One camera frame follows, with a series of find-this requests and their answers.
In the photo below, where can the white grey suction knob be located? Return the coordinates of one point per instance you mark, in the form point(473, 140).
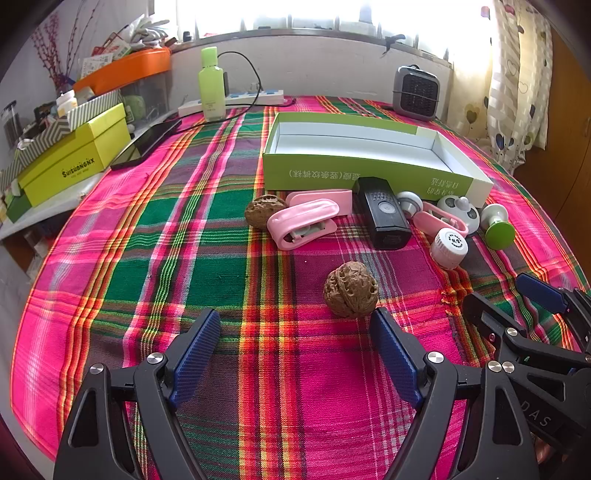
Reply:
point(409, 202)

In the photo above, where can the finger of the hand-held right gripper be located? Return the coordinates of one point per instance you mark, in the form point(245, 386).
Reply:
point(489, 314)
point(540, 293)

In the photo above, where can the green white cardboard box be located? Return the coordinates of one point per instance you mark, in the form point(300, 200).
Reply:
point(323, 175)

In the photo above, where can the grey chevron patterned box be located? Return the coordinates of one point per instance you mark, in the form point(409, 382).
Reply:
point(92, 104)

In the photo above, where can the black remote control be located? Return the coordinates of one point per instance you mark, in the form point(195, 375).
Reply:
point(383, 217)

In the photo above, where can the red flower branches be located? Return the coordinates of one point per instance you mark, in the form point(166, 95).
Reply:
point(51, 50)

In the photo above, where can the dark green box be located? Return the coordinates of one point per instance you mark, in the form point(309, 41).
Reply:
point(16, 207)

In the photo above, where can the white round black-spotted gadget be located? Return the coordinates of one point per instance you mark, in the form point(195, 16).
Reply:
point(461, 207)

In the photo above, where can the grey small fan heater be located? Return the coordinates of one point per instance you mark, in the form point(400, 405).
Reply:
point(418, 92)

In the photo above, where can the black smartphone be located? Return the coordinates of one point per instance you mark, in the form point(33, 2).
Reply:
point(143, 145)

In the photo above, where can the brown walnut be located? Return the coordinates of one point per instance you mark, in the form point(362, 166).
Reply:
point(259, 211)
point(351, 288)

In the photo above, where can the white blue power strip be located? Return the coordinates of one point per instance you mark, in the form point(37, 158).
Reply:
point(249, 98)

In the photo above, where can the pink green plaid tablecloth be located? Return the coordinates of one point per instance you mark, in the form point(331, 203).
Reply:
point(184, 277)

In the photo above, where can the yellow green cardboard box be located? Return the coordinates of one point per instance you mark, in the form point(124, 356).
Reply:
point(69, 170)

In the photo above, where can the dark glass jar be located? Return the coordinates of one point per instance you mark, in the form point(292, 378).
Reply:
point(11, 124)

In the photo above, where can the clear storage box orange lid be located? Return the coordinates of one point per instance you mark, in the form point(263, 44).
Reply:
point(129, 67)

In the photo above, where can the pink clip clear window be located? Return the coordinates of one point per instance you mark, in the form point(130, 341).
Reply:
point(431, 217)

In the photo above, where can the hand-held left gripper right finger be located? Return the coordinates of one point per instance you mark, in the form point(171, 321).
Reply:
point(397, 357)

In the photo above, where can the heart patterned curtain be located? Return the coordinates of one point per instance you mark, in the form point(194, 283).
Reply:
point(508, 92)

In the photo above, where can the light green plastic bottle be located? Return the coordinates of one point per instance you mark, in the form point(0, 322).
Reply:
point(211, 92)

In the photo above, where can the pile of packets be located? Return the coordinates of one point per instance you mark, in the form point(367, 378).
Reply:
point(134, 32)

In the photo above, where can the pink clip grey insert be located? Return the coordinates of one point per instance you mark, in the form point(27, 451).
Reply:
point(295, 217)

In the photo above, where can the white knob green base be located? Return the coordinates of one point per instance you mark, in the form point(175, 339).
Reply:
point(498, 233)

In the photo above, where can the brown wooden cabinet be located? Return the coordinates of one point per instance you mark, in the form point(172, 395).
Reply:
point(568, 161)

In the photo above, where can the black clip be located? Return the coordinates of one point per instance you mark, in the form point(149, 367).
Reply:
point(392, 42)

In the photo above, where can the white round printed cap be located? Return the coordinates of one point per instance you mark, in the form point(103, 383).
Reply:
point(450, 247)

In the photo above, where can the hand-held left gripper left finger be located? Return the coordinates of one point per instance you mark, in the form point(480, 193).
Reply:
point(198, 355)

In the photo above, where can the window with metal bars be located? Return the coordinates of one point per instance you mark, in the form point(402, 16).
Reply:
point(323, 14)

